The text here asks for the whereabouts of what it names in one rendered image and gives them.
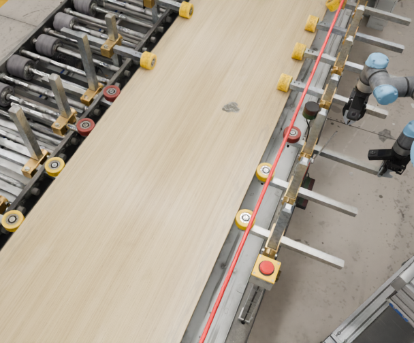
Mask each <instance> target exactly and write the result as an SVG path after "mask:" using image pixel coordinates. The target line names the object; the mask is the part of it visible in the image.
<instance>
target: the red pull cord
mask: <svg viewBox="0 0 414 343"><path fill-rule="evenodd" d="M343 3H344V0H341V2H340V5H339V7H338V10H337V12H336V15H335V17H334V19H333V22H332V24H331V27H330V30H329V31H328V34H327V36H326V39H325V41H324V43H323V46H322V48H321V51H320V53H319V56H318V57H317V60H316V63H315V65H314V67H313V70H312V72H311V74H310V77H309V79H308V82H307V84H306V86H305V89H304V92H303V93H302V96H301V98H300V101H299V103H298V106H297V108H296V110H295V113H294V115H293V118H292V119H291V122H290V125H289V127H288V130H287V132H286V134H285V137H284V139H283V142H282V144H281V147H280V149H279V151H278V154H277V156H276V158H275V160H274V163H273V165H272V168H271V170H270V173H269V175H268V178H267V180H266V183H265V184H264V187H263V189H262V192H261V195H260V196H259V199H258V201H257V204H256V206H255V209H254V211H253V213H252V216H251V219H250V221H249V223H248V225H247V228H246V230H245V232H244V235H243V237H242V240H241V242H240V245H239V247H238V249H237V252H236V254H235V257H234V259H233V261H232V264H231V266H230V268H229V271H228V273H227V275H226V278H225V281H224V283H223V286H222V287H221V290H220V292H219V295H218V297H217V300H216V302H215V304H214V307H213V309H212V312H211V314H210V316H209V319H208V322H207V323H206V326H205V328H204V331H203V333H202V336H201V338H200V340H199V343H204V340H205V339H206V336H207V333H208V331H209V329H210V326H211V324H212V321H213V319H214V316H215V314H216V312H217V309H218V307H219V304H220V302H221V299H222V297H223V294H224V292H225V290H226V287H227V284H228V282H229V279H230V278H231V275H232V272H233V270H234V268H235V266H236V263H237V260H238V257H239V256H240V253H241V251H242V248H243V246H244V243H245V241H246V238H247V236H248V234H249V231H250V229H251V226H252V224H253V221H254V219H255V217H256V214H257V211H258V209H259V207H260V205H261V202H262V199H263V198H264V195H265V192H266V190H267V188H268V185H269V183H270V180H271V178H272V175H273V173H274V170H275V168H276V165H277V163H278V160H279V158H280V156H281V153H282V151H283V149H284V146H285V143H286V141H287V138H288V137H289V134H290V131H291V129H292V127H293V124H294V122H295V119H296V116H297V115H298V112H299V110H300V107H301V105H302V102H303V100H304V97H305V95H306V92H307V90H308V88H309V85H310V83H311V80H312V79H313V76H314V73H315V70H316V68H317V66H318V64H319V61H320V58H321V55H322V54H323V51H324V49H325V46H326V44H327V42H328V39H329V37H330V34H331V32H332V29H333V27H334V24H335V22H336V19H337V17H338V15H339V12H340V9H341V7H342V5H343Z"/></svg>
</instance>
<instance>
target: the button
mask: <svg viewBox="0 0 414 343"><path fill-rule="evenodd" d="M260 270H261V272H262V273H264V274H271V273H272V272H273V270H274V266H273V264H272V263H271V262H270V261H263V262H262V263H261V265H260Z"/></svg>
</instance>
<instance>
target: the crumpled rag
mask: <svg viewBox="0 0 414 343"><path fill-rule="evenodd" d="M237 105H238V104H237V103H236V102H229V103H228V104H226V105H224V106H223V107H222V110H223V111H226V112H228V113H229V112H234V113H238V112H239V110H240V108H239V107H237Z"/></svg>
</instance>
